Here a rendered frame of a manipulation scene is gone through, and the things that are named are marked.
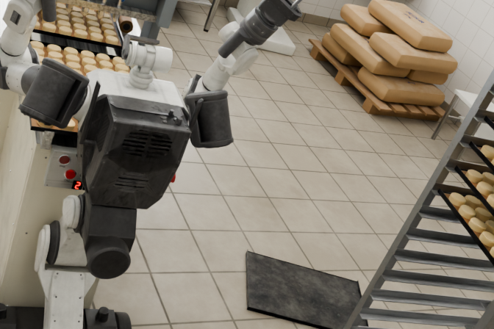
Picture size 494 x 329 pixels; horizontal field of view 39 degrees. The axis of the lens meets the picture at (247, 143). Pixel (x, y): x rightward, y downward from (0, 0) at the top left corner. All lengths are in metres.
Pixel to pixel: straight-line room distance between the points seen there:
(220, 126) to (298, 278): 1.72
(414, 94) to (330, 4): 1.81
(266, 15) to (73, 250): 0.97
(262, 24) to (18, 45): 0.66
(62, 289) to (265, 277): 1.31
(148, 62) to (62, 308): 0.92
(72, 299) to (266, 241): 1.53
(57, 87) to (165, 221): 1.84
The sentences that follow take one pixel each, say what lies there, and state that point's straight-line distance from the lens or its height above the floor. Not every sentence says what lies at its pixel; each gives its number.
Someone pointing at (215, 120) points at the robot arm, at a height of 1.20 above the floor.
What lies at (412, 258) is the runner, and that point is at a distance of 2.41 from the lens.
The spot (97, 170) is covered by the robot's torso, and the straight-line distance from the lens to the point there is 1.76.
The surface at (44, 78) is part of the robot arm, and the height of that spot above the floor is 1.23.
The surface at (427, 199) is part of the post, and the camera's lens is 2.27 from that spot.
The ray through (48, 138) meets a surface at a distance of 2.20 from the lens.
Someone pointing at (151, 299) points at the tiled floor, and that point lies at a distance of 3.07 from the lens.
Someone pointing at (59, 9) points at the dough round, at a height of 0.92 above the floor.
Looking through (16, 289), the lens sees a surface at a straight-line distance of 2.64.
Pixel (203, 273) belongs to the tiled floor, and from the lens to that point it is 3.30.
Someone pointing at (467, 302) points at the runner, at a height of 0.69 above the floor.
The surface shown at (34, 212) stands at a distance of 2.41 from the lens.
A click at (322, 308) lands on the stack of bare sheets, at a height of 0.02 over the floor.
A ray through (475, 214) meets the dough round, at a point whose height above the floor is 1.15.
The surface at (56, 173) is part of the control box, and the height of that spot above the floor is 0.75.
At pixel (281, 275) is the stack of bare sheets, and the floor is 0.02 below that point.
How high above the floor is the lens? 2.04
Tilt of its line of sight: 27 degrees down
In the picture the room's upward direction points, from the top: 23 degrees clockwise
